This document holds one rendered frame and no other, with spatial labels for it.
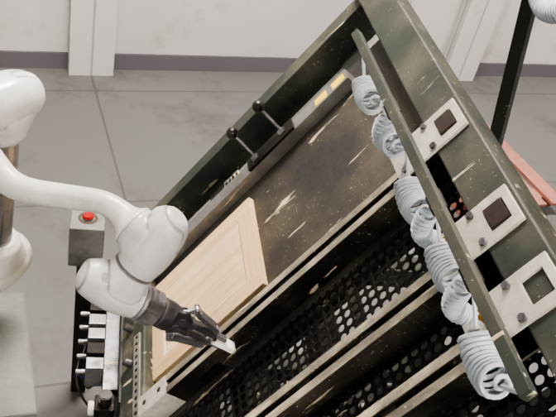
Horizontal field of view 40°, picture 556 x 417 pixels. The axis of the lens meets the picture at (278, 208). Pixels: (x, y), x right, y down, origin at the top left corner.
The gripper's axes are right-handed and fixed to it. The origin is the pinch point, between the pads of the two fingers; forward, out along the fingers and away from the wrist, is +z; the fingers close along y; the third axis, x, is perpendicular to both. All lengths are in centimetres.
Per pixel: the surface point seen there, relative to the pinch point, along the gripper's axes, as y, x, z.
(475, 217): 73, -24, -2
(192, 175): -10, 85, 3
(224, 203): 1, 60, 5
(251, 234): 9.2, 37.5, 6.3
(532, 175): 32, 261, 271
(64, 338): -130, 110, 26
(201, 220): -9, 60, 4
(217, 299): -7.8, 25.5, 6.7
